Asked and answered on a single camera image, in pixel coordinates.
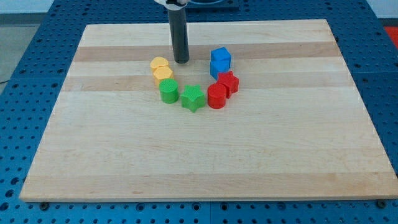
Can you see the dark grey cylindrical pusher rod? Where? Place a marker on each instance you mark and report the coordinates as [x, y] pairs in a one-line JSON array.
[[179, 36]]

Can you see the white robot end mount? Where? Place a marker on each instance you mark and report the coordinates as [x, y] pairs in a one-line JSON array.
[[173, 5]]

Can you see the blue cube block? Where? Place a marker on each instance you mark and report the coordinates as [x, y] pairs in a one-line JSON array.
[[220, 54]]

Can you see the yellow heart block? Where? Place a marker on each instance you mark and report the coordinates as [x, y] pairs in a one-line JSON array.
[[158, 62]]

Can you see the yellow hexagon block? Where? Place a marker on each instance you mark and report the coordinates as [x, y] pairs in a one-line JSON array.
[[162, 73]]

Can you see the blue pentagon block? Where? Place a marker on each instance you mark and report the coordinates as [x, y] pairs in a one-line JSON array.
[[219, 66]]

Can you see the green cylinder block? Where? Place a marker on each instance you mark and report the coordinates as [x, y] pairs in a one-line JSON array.
[[169, 90]]

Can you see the green star block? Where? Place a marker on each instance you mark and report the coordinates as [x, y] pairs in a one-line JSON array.
[[192, 98]]

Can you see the red star block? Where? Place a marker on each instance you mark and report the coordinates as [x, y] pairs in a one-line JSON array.
[[230, 81]]

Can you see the red cylinder block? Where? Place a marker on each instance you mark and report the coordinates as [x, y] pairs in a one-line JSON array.
[[216, 96]]

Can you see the light wooden board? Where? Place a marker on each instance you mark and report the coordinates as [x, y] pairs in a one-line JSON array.
[[297, 129]]

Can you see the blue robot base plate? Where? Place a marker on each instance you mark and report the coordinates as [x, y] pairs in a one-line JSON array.
[[195, 5]]

